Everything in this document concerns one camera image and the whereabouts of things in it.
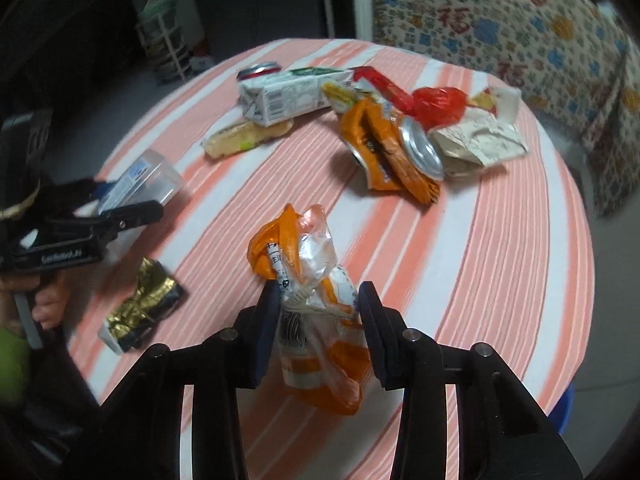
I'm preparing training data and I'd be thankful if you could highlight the crushed orange soda can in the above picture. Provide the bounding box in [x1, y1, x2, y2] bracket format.
[340, 97, 441, 206]

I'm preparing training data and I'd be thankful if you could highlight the white storage rack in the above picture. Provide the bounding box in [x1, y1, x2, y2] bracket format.
[135, 0, 201, 83]

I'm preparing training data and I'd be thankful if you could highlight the gold foil wrapper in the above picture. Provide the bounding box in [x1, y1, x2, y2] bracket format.
[97, 258, 187, 356]

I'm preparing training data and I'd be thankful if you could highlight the yellow green wrapper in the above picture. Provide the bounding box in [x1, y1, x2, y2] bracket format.
[321, 80, 361, 113]

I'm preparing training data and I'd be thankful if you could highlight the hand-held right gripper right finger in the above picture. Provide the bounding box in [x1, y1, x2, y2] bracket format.
[356, 281, 586, 480]

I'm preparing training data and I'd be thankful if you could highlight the yellow white snack packet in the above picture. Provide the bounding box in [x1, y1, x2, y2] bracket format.
[201, 120, 295, 158]

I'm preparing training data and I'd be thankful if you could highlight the crushed silver can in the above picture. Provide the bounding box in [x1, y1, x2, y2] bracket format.
[352, 116, 446, 181]

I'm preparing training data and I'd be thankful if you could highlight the clear plastic box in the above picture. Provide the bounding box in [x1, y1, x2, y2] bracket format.
[95, 149, 183, 216]

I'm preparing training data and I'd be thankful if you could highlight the red plastic wrapper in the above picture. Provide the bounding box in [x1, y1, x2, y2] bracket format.
[400, 86, 471, 131]

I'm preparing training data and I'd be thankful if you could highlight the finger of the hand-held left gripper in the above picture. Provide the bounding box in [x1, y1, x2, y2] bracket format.
[97, 200, 165, 233]
[40, 177, 117, 211]

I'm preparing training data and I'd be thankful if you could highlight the floral patterned cloth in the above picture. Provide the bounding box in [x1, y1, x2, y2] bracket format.
[372, 0, 633, 218]

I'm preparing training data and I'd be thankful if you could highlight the crumpled white paper bag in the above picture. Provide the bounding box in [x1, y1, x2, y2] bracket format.
[430, 85, 530, 178]

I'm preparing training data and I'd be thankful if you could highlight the red drink can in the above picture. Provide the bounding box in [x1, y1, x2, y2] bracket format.
[236, 62, 282, 81]

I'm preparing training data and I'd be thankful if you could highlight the orange white striped tablecloth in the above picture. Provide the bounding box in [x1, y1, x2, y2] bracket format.
[67, 37, 596, 461]

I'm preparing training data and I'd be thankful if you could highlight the dark grey cabinet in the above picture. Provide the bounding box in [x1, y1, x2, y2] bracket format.
[192, 0, 331, 61]

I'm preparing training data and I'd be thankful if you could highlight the person's left hand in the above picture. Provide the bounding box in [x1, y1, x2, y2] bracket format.
[0, 274, 70, 332]

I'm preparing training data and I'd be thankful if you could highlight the blue plastic basket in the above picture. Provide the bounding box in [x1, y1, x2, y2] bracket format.
[547, 385, 576, 433]

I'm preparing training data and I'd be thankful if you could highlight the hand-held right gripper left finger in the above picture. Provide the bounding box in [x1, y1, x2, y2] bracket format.
[65, 280, 283, 480]

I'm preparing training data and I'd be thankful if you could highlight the orange clear plastic wrapper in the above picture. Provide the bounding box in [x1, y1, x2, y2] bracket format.
[248, 204, 372, 415]

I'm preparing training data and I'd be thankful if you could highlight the white milk carton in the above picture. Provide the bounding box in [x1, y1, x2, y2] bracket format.
[236, 67, 357, 128]

